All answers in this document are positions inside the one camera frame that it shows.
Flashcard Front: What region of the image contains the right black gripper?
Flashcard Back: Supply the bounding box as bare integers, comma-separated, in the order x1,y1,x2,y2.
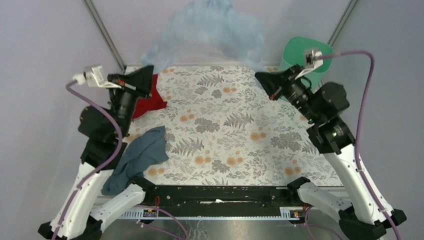
251,63,316,121

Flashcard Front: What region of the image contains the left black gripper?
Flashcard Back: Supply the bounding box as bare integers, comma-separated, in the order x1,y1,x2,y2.
112,63,161,133

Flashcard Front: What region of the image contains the green plastic trash bin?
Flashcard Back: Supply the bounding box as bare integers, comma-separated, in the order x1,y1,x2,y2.
278,36,334,92

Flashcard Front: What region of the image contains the light blue plastic trash bag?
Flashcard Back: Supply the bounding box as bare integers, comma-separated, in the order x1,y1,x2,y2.
141,0,265,73

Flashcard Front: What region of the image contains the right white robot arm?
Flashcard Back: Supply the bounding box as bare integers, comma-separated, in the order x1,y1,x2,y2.
254,65,407,240

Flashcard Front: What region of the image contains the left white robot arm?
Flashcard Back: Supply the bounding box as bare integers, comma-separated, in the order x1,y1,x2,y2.
38,65,155,240

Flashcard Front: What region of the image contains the red cloth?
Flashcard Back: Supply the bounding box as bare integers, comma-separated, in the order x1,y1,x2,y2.
132,74,168,120

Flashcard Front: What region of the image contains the floral patterned table mat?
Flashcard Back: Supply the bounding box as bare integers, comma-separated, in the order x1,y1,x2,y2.
124,66,342,187

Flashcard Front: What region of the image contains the blue-grey cloth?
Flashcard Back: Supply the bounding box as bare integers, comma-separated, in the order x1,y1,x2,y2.
101,126,169,196

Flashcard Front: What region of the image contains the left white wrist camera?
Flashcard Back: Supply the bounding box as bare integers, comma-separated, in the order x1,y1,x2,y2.
72,65,122,89

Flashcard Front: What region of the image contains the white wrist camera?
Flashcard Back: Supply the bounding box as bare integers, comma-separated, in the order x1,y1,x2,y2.
72,65,122,89
295,48,324,80

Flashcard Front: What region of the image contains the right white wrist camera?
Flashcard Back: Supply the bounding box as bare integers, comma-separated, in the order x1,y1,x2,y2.
295,48,324,80

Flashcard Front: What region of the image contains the left aluminium corner post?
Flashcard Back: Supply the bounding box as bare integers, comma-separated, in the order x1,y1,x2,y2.
82,0,127,73

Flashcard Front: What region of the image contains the aluminium corner post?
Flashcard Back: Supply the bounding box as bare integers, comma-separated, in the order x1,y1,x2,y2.
82,0,127,73
327,0,359,47

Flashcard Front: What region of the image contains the right aluminium corner post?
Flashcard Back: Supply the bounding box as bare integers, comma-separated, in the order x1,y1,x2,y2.
327,0,359,47

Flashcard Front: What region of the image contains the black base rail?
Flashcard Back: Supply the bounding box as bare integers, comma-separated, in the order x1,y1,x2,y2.
139,184,316,220

